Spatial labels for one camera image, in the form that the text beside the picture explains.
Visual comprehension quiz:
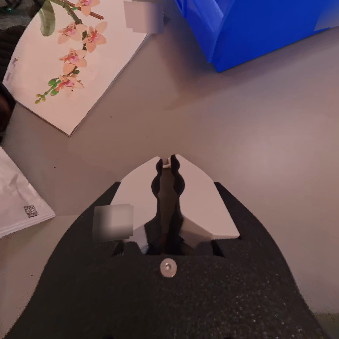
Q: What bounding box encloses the blue plastic bin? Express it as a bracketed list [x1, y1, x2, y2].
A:
[175, 0, 339, 73]

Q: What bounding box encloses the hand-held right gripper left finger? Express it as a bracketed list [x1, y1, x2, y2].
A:
[111, 156, 163, 255]

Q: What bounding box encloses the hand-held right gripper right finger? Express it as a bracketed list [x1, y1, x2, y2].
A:
[165, 154, 240, 255]

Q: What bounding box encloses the torn circle-print paper bag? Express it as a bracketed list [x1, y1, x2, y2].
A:
[0, 147, 56, 238]

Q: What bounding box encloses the grey desk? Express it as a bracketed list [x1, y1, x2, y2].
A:
[0, 26, 339, 339]

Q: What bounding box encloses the orchid instruction booklet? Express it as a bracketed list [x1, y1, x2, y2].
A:
[3, 0, 151, 137]

